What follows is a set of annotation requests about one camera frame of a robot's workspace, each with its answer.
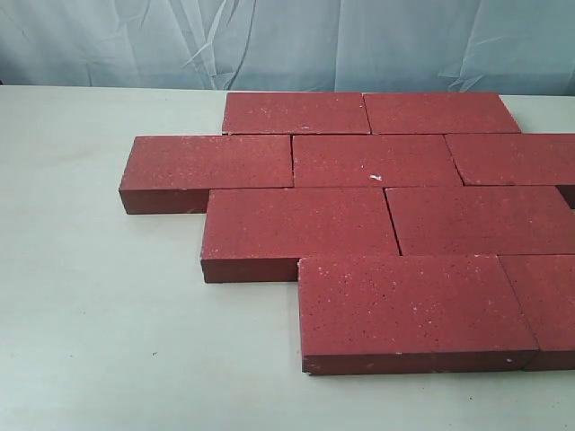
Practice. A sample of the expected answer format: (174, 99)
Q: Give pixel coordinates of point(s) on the front left base brick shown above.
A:
(410, 315)

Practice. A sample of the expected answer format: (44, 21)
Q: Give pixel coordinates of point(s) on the front right base brick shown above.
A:
(544, 287)

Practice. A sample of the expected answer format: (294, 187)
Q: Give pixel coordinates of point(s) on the back right base brick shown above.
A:
(438, 113)

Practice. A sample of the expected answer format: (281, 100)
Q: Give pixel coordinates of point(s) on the blue-grey backdrop cloth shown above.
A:
(510, 47)

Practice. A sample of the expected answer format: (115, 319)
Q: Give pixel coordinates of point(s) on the base brick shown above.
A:
(410, 315)
(295, 113)
(438, 113)
(544, 287)

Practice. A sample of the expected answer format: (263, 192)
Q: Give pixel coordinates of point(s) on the back left base brick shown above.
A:
(295, 113)

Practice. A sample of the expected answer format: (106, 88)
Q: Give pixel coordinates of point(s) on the middle row red brick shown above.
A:
(499, 220)

